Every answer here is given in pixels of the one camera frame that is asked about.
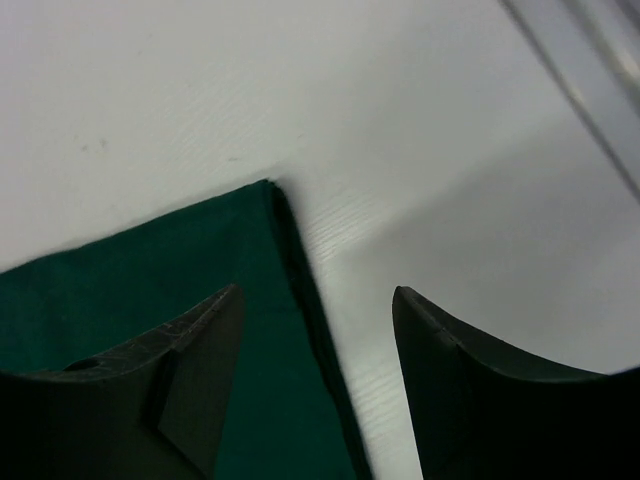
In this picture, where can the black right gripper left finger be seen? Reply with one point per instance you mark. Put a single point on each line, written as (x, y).
(153, 407)

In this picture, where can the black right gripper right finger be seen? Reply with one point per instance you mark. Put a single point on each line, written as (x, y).
(484, 409)

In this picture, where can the dark green surgical cloth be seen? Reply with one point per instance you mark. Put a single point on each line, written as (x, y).
(290, 415)

